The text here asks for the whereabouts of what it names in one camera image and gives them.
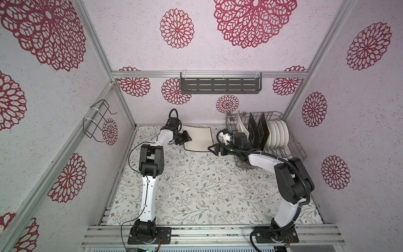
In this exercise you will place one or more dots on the grey wall shelf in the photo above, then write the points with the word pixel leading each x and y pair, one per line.
pixel 220 86

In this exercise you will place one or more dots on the grey wire dish rack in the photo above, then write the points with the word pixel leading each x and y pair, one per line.
pixel 294 148

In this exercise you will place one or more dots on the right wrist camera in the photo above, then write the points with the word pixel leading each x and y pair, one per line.
pixel 227 138

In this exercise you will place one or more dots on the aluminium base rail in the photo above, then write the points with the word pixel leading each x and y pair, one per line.
pixel 228 227

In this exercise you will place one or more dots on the black wire wall holder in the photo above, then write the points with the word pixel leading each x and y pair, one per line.
pixel 100 126

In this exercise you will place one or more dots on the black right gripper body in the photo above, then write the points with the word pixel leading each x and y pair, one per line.
pixel 227 150

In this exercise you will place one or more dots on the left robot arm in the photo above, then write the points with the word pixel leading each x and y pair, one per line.
pixel 151 166

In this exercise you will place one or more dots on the floral table mat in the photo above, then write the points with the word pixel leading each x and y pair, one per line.
pixel 194 181

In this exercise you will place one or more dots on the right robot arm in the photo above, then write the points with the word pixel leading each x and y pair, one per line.
pixel 293 182

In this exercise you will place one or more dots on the white round plate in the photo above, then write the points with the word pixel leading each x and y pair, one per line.
pixel 272 135
pixel 286 133
pixel 277 144
pixel 281 133

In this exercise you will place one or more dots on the white square plate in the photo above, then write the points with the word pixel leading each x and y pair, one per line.
pixel 241 126
pixel 201 139

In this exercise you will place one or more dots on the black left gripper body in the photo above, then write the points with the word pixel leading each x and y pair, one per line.
pixel 181 137

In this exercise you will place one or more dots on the black square plate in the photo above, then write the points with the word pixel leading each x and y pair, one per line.
pixel 263 131
pixel 254 134

